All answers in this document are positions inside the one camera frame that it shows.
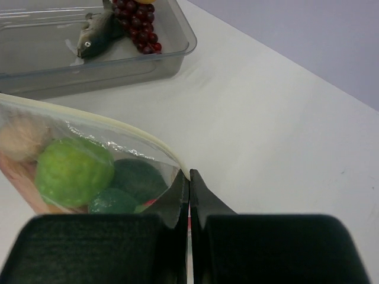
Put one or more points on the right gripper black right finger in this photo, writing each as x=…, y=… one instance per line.
x=228, y=247

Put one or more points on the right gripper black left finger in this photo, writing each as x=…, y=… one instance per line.
x=149, y=247

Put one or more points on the green cucumber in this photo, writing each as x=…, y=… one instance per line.
x=112, y=201

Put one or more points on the red chili pepper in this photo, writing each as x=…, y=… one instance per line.
x=150, y=202

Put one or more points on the green lime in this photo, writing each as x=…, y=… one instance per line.
x=71, y=171

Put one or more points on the green avocado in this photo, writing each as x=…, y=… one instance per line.
x=139, y=179

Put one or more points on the clear zip top bag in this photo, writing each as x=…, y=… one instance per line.
x=122, y=140

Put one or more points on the white garlic clove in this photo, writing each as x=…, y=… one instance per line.
x=23, y=139

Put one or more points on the clear plastic food bin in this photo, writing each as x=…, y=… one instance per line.
x=56, y=48

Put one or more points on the silver grey fish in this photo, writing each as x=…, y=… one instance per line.
x=98, y=32

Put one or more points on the dark red grape bunch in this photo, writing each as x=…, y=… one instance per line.
x=136, y=18

